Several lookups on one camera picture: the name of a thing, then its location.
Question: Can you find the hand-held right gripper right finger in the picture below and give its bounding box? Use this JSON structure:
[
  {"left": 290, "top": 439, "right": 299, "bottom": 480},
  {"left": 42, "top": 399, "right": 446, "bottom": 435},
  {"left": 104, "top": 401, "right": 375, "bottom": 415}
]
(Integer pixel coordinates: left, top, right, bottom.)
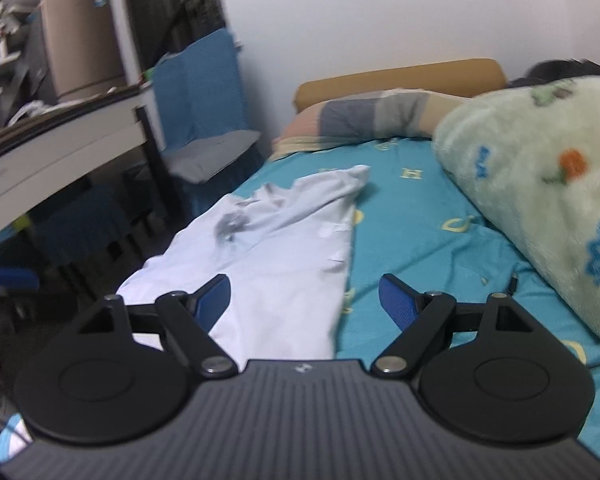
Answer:
[{"left": 371, "top": 274, "right": 551, "bottom": 378}]

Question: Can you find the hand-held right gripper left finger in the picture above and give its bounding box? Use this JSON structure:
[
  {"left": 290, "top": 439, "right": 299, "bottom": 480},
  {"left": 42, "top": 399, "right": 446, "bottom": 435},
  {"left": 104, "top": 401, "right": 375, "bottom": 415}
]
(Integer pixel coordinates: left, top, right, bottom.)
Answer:
[{"left": 55, "top": 274, "right": 238, "bottom": 378}]

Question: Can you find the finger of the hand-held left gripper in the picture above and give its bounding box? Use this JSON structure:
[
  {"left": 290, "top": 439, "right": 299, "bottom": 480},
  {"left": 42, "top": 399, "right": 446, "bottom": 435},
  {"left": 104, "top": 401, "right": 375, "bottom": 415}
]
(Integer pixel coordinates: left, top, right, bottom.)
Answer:
[{"left": 0, "top": 267, "right": 41, "bottom": 292}]

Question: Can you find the white t-shirt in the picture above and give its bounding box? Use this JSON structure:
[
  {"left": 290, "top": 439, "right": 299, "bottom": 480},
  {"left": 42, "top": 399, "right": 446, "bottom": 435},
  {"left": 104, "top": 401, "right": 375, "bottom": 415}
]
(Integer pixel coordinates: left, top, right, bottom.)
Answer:
[{"left": 115, "top": 163, "right": 372, "bottom": 361}]

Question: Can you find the bed with teal sheet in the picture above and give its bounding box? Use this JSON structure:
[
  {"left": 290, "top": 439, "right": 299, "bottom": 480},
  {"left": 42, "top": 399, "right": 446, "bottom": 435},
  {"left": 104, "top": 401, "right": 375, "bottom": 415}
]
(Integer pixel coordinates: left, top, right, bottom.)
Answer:
[{"left": 0, "top": 135, "right": 600, "bottom": 466}]

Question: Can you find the stool with blue cover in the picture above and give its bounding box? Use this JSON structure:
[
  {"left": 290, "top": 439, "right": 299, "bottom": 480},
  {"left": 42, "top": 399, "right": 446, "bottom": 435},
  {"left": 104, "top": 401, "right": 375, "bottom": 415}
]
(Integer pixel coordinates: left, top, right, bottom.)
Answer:
[{"left": 27, "top": 184, "right": 148, "bottom": 283}]

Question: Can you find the white table with black legs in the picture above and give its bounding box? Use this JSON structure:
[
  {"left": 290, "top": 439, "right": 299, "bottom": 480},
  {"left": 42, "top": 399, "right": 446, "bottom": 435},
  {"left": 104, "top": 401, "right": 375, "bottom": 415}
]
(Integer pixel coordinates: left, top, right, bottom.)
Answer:
[{"left": 0, "top": 82, "right": 186, "bottom": 257}]

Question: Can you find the grey seat cushion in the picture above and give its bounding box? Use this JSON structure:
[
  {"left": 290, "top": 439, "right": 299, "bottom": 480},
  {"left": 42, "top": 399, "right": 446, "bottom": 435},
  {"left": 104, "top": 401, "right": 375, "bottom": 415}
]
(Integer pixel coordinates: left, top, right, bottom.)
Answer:
[{"left": 165, "top": 129, "right": 262, "bottom": 184}]

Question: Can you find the white plastic bag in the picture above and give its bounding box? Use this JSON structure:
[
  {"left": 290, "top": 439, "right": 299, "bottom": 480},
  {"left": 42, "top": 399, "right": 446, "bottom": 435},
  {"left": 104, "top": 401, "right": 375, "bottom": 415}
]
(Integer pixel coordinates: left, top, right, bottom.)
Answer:
[{"left": 6, "top": 101, "right": 47, "bottom": 127}]

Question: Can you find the plaid pillow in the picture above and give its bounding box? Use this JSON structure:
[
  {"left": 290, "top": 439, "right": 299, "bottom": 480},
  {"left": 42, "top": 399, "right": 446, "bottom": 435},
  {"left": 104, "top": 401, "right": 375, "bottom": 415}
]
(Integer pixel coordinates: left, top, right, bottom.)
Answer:
[{"left": 271, "top": 88, "right": 470, "bottom": 162}]

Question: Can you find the green printed fleece blanket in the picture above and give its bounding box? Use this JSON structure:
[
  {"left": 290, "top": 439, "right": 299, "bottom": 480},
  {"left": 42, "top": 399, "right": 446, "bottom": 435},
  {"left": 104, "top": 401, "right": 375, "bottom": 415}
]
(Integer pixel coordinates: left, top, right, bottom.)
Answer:
[{"left": 431, "top": 75, "right": 600, "bottom": 354}]

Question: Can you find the chair with blue cover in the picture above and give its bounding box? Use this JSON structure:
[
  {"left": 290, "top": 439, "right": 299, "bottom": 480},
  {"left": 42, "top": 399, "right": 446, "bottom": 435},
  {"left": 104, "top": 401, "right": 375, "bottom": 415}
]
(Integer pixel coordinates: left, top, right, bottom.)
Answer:
[{"left": 151, "top": 27, "right": 265, "bottom": 217}]

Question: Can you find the grey hanging cloth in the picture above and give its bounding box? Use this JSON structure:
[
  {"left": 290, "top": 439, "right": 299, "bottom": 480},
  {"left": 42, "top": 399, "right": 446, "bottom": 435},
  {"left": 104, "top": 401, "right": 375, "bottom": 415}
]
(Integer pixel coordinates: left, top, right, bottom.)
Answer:
[{"left": 21, "top": 24, "right": 59, "bottom": 102}]

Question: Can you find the tan headboard cushion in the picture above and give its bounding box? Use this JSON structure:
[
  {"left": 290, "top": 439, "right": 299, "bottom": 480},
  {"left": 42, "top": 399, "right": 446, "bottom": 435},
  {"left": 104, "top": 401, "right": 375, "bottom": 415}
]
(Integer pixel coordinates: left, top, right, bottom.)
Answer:
[{"left": 294, "top": 58, "right": 509, "bottom": 112}]

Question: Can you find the white shelf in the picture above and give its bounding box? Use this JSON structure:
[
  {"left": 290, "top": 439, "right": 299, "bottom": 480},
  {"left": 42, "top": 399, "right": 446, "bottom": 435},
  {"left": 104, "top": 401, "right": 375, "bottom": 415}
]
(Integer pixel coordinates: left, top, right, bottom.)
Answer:
[{"left": 0, "top": 0, "right": 46, "bottom": 128}]

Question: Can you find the brown cardboard box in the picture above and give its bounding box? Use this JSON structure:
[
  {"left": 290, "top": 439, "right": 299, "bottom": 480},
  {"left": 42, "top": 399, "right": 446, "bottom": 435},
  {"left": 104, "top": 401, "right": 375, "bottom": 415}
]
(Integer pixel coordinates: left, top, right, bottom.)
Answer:
[{"left": 39, "top": 0, "right": 127, "bottom": 103}]

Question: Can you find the dark cloth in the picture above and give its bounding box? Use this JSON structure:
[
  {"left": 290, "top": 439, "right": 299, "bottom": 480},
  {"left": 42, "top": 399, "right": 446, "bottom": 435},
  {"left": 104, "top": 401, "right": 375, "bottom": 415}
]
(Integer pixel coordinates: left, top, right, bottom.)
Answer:
[{"left": 509, "top": 58, "right": 600, "bottom": 89}]

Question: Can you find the dark window grille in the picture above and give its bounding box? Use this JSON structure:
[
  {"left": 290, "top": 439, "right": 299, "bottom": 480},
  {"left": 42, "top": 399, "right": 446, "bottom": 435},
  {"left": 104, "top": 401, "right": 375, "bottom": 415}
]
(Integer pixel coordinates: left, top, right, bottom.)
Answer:
[{"left": 120, "top": 0, "right": 229, "bottom": 77}]

